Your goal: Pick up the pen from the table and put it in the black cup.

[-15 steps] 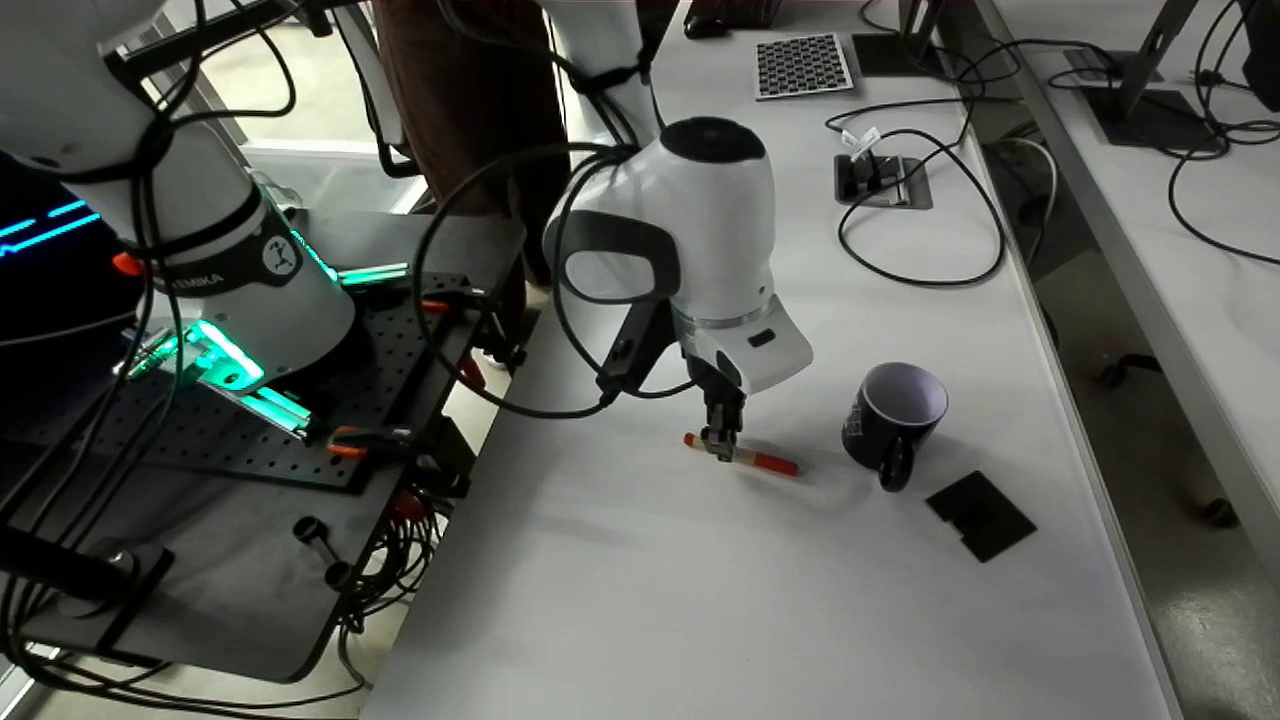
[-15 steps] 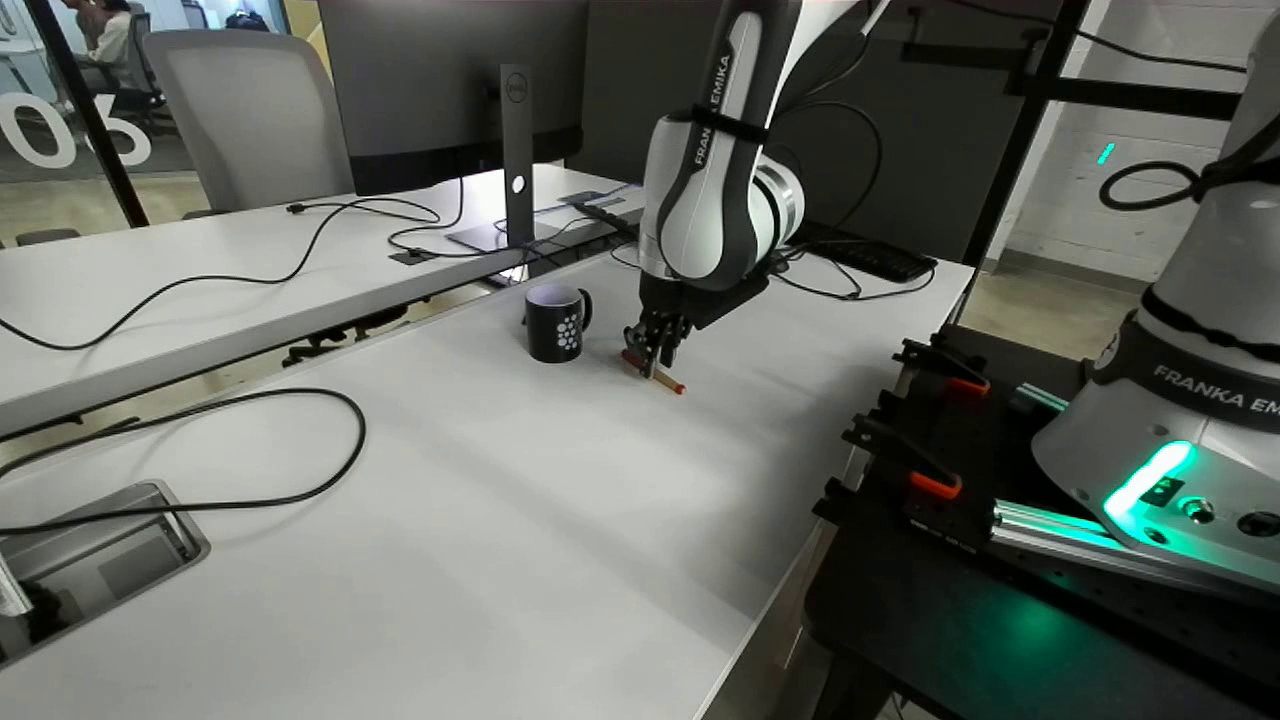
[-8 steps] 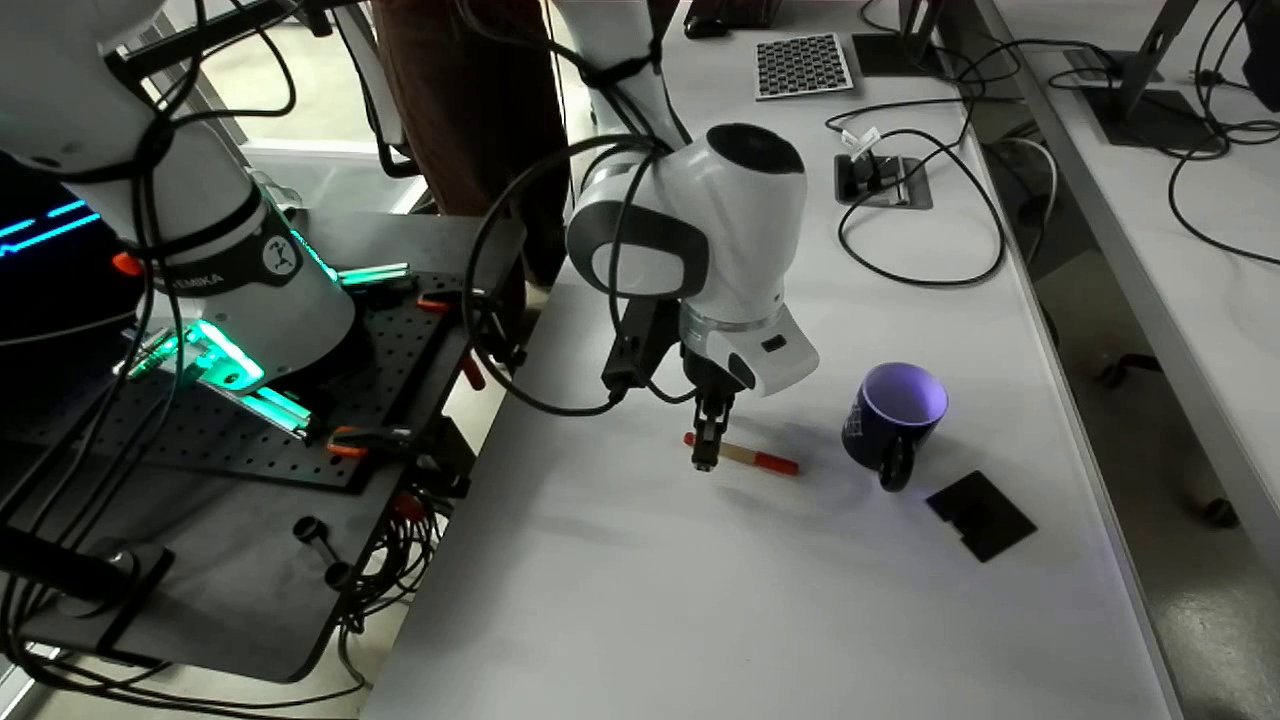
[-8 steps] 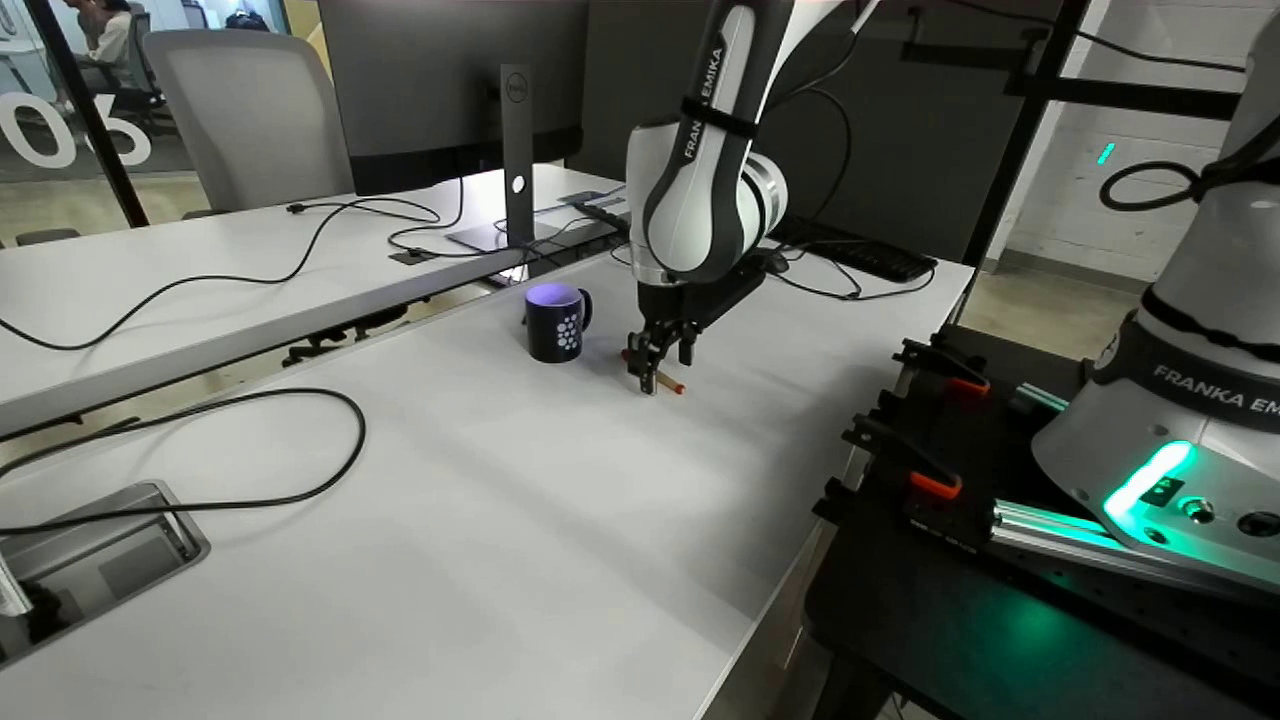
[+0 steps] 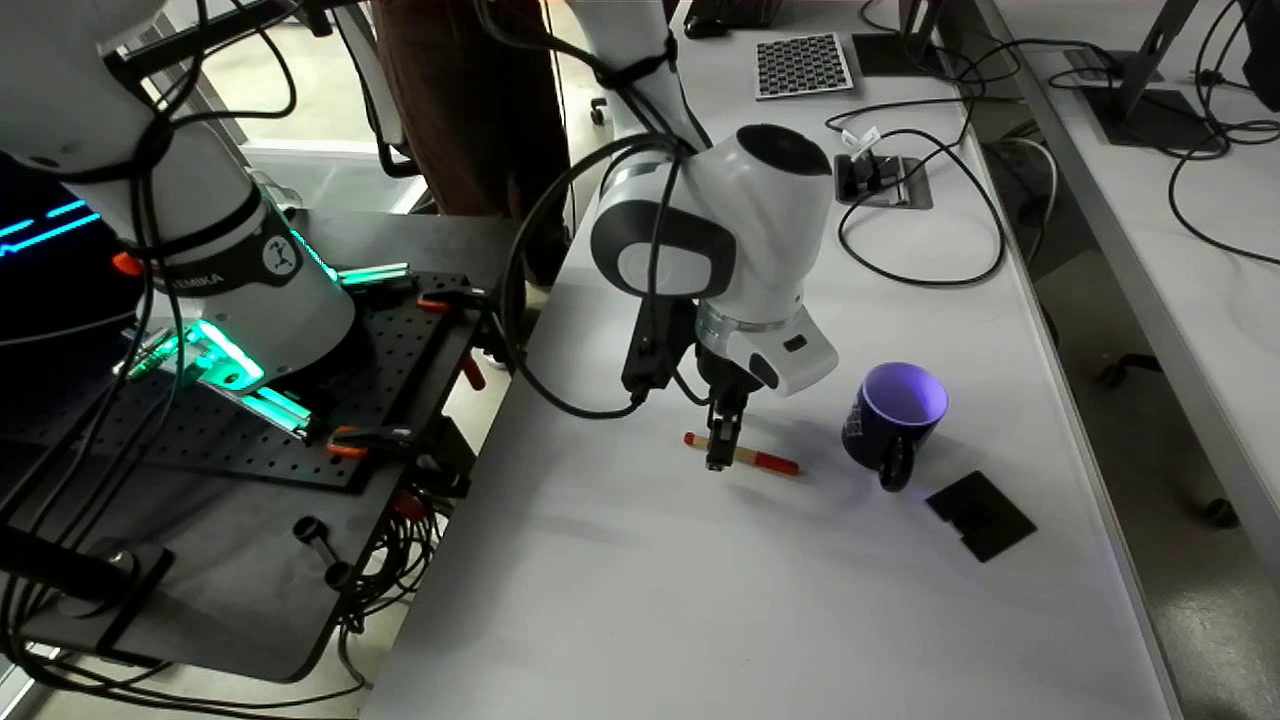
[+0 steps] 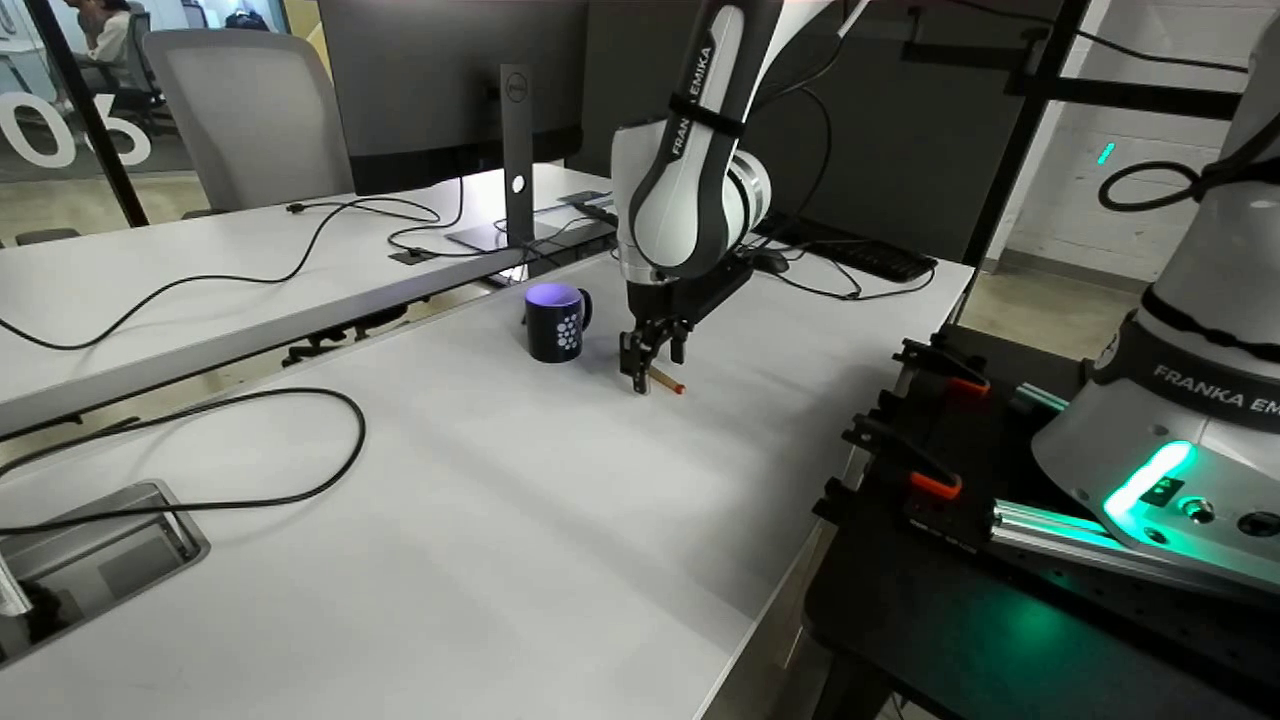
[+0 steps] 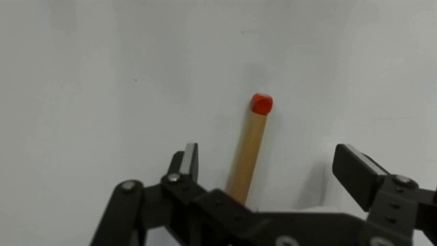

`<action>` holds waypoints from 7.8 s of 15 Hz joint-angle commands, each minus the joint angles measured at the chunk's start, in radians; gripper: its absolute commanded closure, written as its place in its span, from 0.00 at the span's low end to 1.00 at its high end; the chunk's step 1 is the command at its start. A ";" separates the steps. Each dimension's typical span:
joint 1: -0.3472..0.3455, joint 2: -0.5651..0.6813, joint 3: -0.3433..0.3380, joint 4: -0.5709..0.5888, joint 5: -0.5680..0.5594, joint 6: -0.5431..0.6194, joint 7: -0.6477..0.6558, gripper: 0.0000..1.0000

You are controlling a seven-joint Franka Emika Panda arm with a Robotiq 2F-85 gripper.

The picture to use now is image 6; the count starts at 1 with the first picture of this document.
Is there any seated person in background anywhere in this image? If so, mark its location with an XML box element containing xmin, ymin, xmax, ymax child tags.
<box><xmin>68</xmin><ymin>0</ymin><xmax>142</xmax><ymax>98</ymax></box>

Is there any black flat device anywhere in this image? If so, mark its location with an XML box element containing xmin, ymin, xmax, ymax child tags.
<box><xmin>776</xmin><ymin>220</ymin><xmax>941</xmax><ymax>290</ymax></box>

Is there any black monitor stand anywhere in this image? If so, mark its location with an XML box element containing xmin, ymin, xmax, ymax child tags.
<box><xmin>445</xmin><ymin>60</ymin><xmax>598</xmax><ymax>259</ymax></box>

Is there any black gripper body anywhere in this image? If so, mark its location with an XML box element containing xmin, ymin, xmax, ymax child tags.
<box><xmin>619</xmin><ymin>271</ymin><xmax>721</xmax><ymax>349</ymax></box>

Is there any orange handled clamp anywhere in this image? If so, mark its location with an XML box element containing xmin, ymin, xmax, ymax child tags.
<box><xmin>842</xmin><ymin>410</ymin><xmax>970</xmax><ymax>511</ymax></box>
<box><xmin>890</xmin><ymin>336</ymin><xmax>1001</xmax><ymax>410</ymax></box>

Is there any black mug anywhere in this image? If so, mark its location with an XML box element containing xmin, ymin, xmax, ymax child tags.
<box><xmin>517</xmin><ymin>281</ymin><xmax>598</xmax><ymax>364</ymax></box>

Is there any black mounting breadboard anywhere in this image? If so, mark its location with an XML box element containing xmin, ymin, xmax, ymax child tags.
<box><xmin>802</xmin><ymin>326</ymin><xmax>1280</xmax><ymax>720</ymax></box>

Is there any black metal frame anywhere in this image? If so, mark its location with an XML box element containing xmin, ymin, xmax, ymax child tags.
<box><xmin>900</xmin><ymin>0</ymin><xmax>1251</xmax><ymax>271</ymax></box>

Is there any orange red pen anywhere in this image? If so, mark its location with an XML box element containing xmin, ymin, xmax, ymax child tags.
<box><xmin>635</xmin><ymin>364</ymin><xmax>694</xmax><ymax>399</ymax></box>

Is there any white number decal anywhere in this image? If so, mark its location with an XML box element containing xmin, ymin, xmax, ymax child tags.
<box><xmin>0</xmin><ymin>87</ymin><xmax>162</xmax><ymax>177</ymax></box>

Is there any table power outlet box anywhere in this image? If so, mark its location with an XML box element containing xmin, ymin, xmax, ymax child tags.
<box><xmin>0</xmin><ymin>480</ymin><xmax>218</xmax><ymax>674</ymax></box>

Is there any dark monitor screen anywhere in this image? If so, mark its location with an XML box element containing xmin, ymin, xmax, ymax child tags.
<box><xmin>315</xmin><ymin>0</ymin><xmax>594</xmax><ymax>195</ymax></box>

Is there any white adjacent desk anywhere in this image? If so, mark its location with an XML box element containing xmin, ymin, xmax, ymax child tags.
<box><xmin>0</xmin><ymin>161</ymin><xmax>625</xmax><ymax>446</ymax></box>

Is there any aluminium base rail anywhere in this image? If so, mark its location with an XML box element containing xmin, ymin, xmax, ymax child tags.
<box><xmin>987</xmin><ymin>491</ymin><xmax>1280</xmax><ymax>600</ymax></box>

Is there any thin black desk cable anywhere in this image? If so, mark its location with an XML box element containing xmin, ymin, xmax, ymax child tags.
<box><xmin>0</xmin><ymin>174</ymin><xmax>473</xmax><ymax>358</ymax></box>

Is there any black looped table cable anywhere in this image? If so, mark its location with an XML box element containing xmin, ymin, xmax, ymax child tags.
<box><xmin>0</xmin><ymin>383</ymin><xmax>372</xmax><ymax>540</ymax></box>

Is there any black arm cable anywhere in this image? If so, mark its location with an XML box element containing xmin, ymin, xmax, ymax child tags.
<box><xmin>1095</xmin><ymin>158</ymin><xmax>1210</xmax><ymax>218</ymax></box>

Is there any black slanted post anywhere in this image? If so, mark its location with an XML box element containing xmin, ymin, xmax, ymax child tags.
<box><xmin>21</xmin><ymin>0</ymin><xmax>154</xmax><ymax>234</ymax></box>

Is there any grey office chair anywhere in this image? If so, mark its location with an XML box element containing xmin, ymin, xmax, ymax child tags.
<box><xmin>137</xmin><ymin>30</ymin><xmax>362</xmax><ymax>218</ymax></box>

